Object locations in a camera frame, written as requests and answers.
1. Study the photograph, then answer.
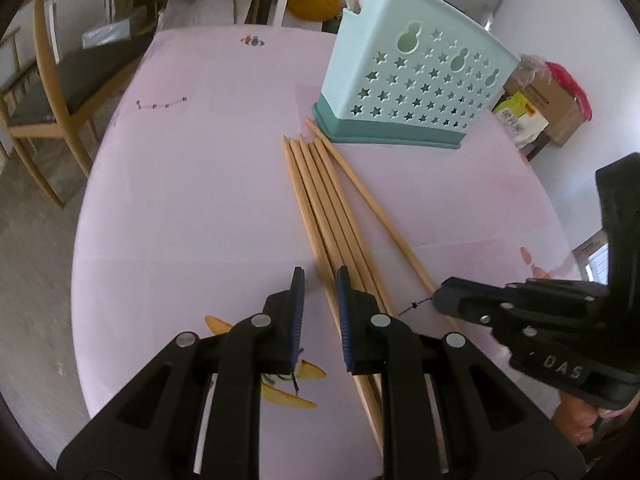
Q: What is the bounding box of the white and yellow rice bag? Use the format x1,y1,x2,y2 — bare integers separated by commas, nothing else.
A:
492,91,548,148

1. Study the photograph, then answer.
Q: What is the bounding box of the bundle of wooden chopsticks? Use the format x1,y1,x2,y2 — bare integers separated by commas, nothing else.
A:
281,132,399,453

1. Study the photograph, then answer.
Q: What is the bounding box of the red bag on cardboard box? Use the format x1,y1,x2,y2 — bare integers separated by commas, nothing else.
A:
545,61,592,122

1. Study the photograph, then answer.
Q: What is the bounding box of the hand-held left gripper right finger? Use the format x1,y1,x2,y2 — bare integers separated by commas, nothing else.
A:
336,265,586,480

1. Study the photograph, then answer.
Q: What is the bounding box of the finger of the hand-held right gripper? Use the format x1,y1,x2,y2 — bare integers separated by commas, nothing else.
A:
432,276,608,334

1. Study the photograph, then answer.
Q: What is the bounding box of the person's right hand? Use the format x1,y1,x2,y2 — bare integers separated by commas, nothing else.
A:
551,392,623,447

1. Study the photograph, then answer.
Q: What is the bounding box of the wooden chair with dark seat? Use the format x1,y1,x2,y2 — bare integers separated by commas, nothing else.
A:
0,0,156,211

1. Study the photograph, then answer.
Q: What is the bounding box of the crumpled clear plastic wrap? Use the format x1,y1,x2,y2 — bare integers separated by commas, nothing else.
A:
517,53,551,81

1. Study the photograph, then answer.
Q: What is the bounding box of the large cardboard box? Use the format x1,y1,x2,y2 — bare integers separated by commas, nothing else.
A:
502,67,583,148

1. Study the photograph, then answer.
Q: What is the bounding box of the grey box in plastic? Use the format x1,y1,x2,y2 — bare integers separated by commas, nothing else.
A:
81,20,151,50

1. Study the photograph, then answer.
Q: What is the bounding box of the teal star-cutout utensil holder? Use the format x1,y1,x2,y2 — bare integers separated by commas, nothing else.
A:
311,0,521,151

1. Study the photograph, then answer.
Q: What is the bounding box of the white woven sack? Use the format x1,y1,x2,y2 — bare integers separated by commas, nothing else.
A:
162,0,251,28

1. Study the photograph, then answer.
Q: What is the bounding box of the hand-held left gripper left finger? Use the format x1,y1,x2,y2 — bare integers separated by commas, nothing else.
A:
56,266,307,480

